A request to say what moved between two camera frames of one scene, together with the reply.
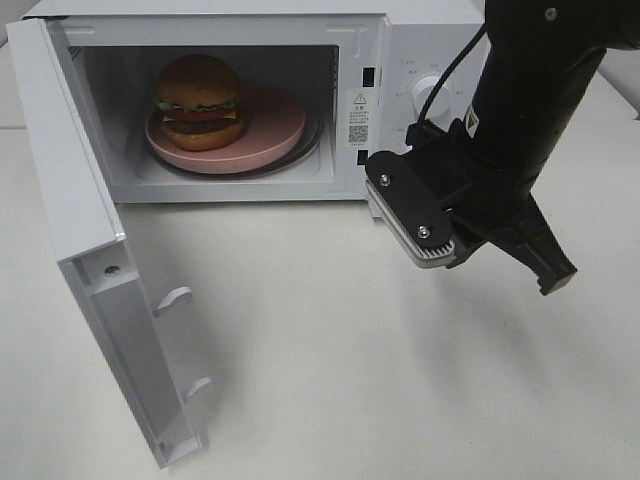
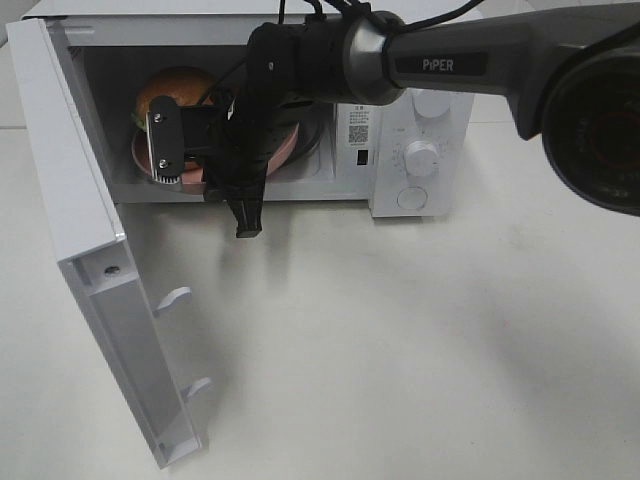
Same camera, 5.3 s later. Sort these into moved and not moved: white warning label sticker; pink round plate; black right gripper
Moved: black right gripper; pink round plate
Not moved: white warning label sticker
